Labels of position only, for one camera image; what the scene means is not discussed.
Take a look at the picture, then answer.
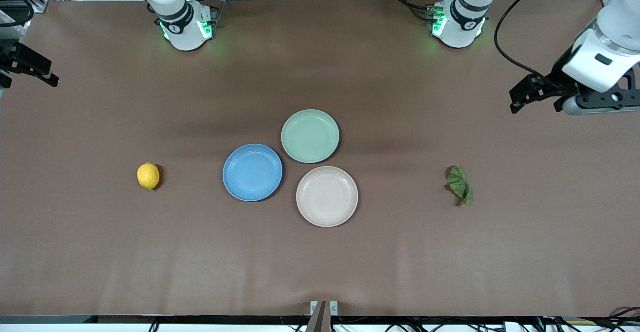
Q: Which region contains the brown table mat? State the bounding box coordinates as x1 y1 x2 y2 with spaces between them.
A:
0 0 640 317

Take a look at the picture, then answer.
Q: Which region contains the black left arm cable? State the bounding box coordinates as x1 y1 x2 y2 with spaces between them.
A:
494 0 581 80

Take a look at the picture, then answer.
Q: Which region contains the beige plate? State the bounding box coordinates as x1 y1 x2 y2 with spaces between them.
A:
296 166 359 228

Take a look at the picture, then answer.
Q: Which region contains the yellow lemon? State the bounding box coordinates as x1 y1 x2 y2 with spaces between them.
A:
137 163 161 190

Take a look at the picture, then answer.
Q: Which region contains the blue plate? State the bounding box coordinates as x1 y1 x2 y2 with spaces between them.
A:
223 144 284 202

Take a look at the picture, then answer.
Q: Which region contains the green lettuce leaf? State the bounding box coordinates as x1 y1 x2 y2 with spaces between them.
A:
446 165 474 206

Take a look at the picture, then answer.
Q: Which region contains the light green plate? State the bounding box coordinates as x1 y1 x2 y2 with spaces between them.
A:
281 109 341 164

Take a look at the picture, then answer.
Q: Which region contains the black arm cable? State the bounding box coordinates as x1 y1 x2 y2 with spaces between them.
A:
494 0 581 80
0 0 35 28

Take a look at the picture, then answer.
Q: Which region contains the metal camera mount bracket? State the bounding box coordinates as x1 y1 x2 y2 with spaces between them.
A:
306 300 339 332

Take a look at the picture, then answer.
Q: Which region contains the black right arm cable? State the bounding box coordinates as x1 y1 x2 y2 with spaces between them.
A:
0 0 35 28

